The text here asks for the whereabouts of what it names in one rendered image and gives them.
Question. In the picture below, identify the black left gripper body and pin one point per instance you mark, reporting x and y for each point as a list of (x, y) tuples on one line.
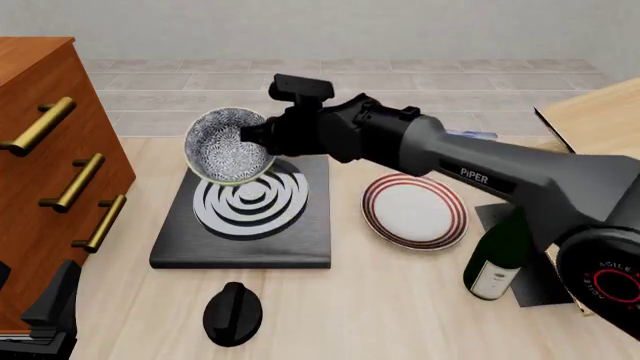
[(35, 343)]

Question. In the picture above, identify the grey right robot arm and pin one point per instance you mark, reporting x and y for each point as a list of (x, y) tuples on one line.
[(525, 168)]

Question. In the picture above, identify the brown wooden cabinet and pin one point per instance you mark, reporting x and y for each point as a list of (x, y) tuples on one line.
[(45, 150)]

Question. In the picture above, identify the white plate with red rings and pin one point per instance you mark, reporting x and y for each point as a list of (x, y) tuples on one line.
[(415, 213)]

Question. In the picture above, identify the round black stove knob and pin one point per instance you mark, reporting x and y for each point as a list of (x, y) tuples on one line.
[(232, 315)]

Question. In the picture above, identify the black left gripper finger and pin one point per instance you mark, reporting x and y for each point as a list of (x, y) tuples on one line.
[(52, 296), (3, 277)]

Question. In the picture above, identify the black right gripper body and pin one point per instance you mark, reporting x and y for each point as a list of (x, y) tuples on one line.
[(300, 131)]

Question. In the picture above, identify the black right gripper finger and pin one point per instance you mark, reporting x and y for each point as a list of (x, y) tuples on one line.
[(256, 133)]

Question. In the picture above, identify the dark green wine bottle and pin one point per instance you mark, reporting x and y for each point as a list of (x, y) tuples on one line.
[(492, 262)]

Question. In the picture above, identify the flat black stove plate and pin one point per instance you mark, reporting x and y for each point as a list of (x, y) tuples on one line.
[(200, 243)]

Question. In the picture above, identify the blue patterned bowl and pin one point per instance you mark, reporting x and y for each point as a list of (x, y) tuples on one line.
[(215, 146)]

